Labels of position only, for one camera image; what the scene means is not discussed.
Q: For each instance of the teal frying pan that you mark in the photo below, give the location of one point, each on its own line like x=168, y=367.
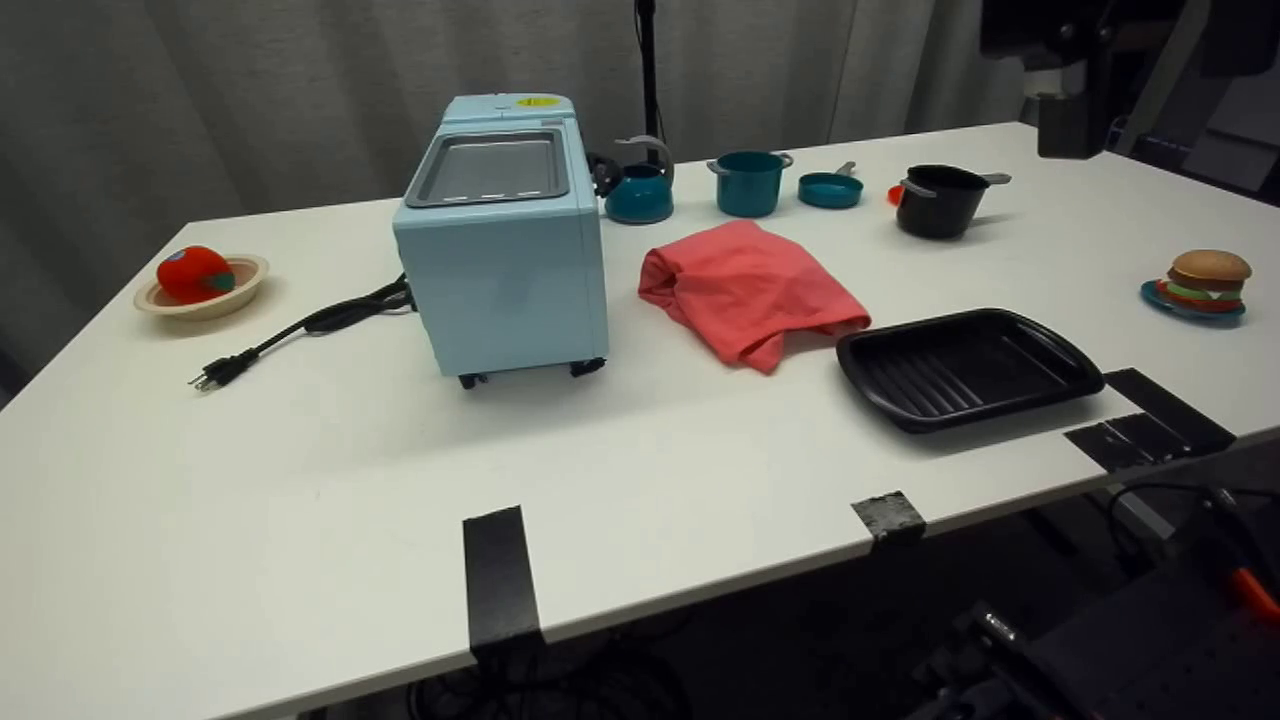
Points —
x=831, y=191

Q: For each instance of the small teal plate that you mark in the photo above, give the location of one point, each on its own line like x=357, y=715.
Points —
x=1175, y=304

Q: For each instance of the red toy tomato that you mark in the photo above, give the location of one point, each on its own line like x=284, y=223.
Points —
x=195, y=275

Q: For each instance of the beige plate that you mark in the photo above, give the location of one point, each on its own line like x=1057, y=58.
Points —
x=249, y=285

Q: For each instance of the small red green toy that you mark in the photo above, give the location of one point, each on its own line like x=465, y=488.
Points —
x=896, y=199

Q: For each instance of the teal pot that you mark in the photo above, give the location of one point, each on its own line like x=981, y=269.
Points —
x=748, y=186

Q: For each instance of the toy burger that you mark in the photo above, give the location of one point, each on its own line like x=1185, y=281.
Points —
x=1206, y=276

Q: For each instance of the red shirt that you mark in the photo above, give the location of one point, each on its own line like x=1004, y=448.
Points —
x=746, y=285

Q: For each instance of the light blue toaster oven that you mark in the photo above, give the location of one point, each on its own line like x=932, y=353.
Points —
x=507, y=264

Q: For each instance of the black ridged tray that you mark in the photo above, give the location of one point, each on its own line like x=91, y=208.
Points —
x=967, y=367

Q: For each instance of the black pot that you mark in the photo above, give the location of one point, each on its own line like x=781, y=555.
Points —
x=940, y=205

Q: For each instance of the dark equipment stand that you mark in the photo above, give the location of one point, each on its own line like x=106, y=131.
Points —
x=1082, y=81

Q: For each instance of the teal toy kettle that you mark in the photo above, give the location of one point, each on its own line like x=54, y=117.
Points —
x=643, y=199

